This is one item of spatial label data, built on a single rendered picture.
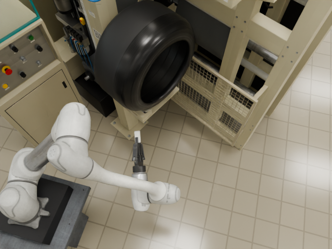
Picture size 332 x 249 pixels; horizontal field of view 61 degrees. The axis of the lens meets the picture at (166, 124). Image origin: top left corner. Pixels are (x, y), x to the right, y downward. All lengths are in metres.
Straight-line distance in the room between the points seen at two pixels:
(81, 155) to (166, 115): 1.72
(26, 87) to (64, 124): 0.94
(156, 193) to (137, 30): 0.81
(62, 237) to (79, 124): 0.90
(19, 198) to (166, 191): 0.75
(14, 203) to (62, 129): 0.57
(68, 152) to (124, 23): 0.68
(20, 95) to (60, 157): 1.06
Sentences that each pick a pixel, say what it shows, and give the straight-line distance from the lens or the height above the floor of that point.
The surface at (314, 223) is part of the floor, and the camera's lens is 2.78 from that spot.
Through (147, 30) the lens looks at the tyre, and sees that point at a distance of 1.41.
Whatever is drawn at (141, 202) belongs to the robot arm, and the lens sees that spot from 1.59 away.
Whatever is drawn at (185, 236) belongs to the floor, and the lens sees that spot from 2.48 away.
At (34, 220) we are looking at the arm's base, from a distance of 1.85.
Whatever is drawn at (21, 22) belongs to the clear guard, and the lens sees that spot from 1.90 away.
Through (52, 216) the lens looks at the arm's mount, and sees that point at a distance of 1.85.
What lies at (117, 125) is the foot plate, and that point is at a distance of 2.80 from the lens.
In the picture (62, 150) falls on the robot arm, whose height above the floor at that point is 1.47.
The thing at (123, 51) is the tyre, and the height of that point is 1.43.
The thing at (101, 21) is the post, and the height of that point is 1.36.
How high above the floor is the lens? 2.46
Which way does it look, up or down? 63 degrees down
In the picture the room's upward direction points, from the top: straight up
